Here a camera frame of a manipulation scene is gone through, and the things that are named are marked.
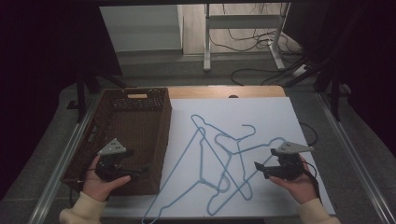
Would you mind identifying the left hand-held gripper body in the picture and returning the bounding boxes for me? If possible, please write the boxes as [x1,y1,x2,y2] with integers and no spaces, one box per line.
[94,138,127,182]

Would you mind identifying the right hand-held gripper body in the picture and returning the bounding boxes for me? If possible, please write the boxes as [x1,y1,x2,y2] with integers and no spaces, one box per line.
[270,141,315,182]

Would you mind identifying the brown woven basket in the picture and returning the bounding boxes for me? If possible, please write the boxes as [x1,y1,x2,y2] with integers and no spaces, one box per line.
[60,87,173,197]

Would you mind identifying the person's right hand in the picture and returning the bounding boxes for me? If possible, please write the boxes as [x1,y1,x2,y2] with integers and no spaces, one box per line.
[269,154,319,205]

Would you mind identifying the person's left hand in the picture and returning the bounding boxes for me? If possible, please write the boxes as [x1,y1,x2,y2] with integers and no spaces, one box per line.
[82,155,132,203]

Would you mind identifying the white sheet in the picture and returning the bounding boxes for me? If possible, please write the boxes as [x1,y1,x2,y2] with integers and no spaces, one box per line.
[102,96,336,218]

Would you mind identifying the black stand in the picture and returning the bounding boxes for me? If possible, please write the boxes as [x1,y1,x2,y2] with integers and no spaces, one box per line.
[65,63,129,123]
[281,46,354,122]

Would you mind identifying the white power strip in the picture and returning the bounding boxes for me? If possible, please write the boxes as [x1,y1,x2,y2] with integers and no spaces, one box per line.
[291,63,313,78]

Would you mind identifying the dark curtain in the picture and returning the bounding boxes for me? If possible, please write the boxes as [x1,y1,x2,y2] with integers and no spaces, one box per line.
[284,0,396,157]
[0,0,123,200]

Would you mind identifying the white cabinet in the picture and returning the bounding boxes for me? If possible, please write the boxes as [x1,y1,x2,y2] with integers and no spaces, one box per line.
[99,4,185,54]

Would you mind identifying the black cable beside sheet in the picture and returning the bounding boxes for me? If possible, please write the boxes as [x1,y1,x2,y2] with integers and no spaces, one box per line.
[299,121,318,147]

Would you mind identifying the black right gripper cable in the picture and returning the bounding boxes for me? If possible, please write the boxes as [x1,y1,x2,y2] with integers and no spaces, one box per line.
[300,161,322,204]

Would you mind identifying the metal rail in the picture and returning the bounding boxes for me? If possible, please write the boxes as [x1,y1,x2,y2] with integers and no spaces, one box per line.
[315,92,396,224]
[27,92,104,224]

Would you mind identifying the long black floor cable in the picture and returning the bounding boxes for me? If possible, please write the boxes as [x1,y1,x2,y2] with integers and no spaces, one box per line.
[230,63,309,87]

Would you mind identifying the tangle of black floor cables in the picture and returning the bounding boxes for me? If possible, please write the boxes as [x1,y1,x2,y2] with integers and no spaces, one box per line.
[207,3,304,57]

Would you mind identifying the white desk frame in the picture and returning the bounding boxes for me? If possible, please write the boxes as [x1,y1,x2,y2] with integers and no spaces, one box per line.
[203,3,291,73]

